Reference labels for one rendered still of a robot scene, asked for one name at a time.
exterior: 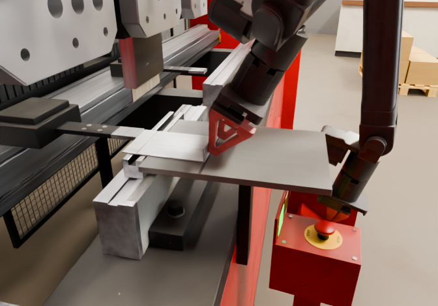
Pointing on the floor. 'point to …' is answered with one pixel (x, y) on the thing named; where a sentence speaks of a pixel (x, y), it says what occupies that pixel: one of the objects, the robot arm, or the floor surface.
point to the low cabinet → (410, 7)
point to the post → (106, 174)
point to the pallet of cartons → (414, 68)
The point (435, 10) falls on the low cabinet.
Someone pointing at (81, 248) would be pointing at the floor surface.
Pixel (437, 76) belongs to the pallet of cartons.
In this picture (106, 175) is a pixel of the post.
